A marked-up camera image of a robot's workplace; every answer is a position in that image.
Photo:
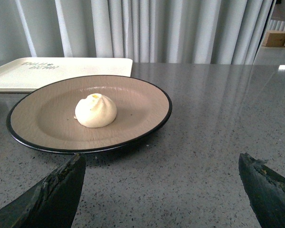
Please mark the cardboard box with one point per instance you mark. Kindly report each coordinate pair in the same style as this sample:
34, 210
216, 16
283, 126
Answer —
274, 38

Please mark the grey pleated curtain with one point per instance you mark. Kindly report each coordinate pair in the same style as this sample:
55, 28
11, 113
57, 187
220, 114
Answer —
146, 31

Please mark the brown plate with black rim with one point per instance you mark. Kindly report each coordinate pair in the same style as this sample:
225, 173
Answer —
45, 119

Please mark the cream rectangular tray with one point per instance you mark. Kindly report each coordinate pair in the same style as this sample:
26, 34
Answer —
30, 73

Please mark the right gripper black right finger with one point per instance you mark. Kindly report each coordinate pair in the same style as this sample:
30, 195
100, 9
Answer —
265, 189

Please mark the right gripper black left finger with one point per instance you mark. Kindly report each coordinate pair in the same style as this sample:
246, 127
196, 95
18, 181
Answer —
51, 203

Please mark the white steamed bun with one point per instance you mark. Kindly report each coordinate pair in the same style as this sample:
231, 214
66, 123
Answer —
95, 111

